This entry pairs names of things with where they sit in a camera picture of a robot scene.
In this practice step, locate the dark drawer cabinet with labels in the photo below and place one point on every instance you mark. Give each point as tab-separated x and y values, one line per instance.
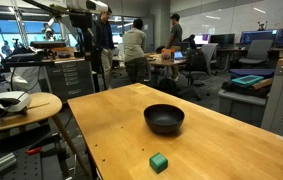
70	80

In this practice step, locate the black stereo camera bar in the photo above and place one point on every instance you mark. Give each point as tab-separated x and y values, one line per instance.
47	44

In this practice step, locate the grey padded office chair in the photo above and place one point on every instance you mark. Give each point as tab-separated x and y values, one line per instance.
256	51

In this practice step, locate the seated person in dark clothes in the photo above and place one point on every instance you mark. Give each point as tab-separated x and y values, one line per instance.
191	41

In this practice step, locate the person in cap grey tee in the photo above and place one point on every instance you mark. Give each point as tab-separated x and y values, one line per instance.
176	35

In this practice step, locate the person in light shirt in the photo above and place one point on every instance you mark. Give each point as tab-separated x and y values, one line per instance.
134	43

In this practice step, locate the teal tray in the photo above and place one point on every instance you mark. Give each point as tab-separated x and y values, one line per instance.
247	80

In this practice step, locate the round wooden meeting table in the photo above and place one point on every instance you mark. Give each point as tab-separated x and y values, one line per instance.
162	62

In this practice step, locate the navy blue cushion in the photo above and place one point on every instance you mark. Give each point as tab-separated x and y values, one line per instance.
247	72

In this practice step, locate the orange box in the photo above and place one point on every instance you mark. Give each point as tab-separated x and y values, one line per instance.
167	55

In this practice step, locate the white lab device on stand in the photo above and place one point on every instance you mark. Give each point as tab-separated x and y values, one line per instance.
48	31

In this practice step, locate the white headset device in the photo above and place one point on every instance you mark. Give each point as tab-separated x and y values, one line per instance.
7	100

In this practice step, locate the black optical breadboard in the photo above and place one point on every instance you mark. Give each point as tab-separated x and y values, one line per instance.
24	166

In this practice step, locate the small black gadget on monitor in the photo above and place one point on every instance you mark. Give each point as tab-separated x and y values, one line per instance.
262	26

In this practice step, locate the black flat tray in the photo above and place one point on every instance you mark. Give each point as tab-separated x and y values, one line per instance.
241	90

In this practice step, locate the person in dark jacket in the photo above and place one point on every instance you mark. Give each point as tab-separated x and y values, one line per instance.
105	40

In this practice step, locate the open laptop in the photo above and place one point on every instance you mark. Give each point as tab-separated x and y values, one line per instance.
179	55

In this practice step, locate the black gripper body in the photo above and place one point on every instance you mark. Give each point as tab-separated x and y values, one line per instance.
80	20

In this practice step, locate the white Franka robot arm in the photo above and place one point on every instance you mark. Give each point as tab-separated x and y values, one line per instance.
77	4

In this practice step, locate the black bowl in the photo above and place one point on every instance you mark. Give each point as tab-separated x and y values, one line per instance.
163	122

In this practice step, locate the grey plastic bin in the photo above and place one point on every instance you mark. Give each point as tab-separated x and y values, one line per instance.
241	106

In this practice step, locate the round wooden side table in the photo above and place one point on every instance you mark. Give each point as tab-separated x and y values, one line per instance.
42	106

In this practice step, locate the tan wooden block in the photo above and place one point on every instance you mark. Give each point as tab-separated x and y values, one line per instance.
263	83

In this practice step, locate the green block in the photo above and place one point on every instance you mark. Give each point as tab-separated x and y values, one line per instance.
158	162

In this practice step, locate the grey mesh office chair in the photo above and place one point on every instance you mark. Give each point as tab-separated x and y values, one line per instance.
201	63

